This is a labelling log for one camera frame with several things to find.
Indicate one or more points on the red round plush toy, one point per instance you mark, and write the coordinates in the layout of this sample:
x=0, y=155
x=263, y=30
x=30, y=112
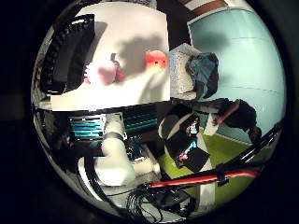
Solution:
x=156, y=60

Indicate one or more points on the black white office chair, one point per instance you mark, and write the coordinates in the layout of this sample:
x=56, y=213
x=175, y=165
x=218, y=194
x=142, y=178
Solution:
x=183, y=140

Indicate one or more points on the teal slatted rack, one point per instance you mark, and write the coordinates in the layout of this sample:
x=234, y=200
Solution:
x=87, y=127

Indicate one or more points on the blue jacket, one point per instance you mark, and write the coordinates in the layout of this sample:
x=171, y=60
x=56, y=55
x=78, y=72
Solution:
x=204, y=73

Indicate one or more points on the green floor mat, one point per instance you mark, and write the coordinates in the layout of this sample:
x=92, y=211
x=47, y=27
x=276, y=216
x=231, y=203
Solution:
x=222, y=149

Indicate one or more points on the black plastic slotted basket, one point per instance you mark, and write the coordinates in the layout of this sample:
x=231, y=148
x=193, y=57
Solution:
x=67, y=53

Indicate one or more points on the light teal partition panel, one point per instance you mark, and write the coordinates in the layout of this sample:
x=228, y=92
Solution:
x=246, y=62

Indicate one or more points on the brown white striped cabinet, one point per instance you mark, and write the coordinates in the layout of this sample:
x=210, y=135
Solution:
x=208, y=5

